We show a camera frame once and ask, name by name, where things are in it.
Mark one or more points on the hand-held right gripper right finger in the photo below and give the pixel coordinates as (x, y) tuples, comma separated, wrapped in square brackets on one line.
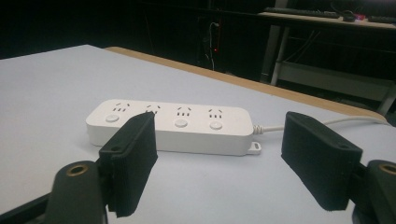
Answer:
[(320, 161)]

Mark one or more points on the black keyboard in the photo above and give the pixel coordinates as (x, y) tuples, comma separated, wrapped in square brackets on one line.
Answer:
[(302, 12)]

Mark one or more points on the background desk with metal legs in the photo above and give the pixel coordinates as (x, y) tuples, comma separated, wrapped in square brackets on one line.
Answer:
[(327, 74)]

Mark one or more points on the white table mat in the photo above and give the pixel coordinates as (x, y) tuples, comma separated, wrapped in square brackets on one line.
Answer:
[(56, 109)]

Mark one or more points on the white power strip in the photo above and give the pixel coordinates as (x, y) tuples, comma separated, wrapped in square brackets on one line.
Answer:
[(199, 130)]

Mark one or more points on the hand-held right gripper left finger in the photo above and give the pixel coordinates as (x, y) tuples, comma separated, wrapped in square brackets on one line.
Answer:
[(132, 158)]

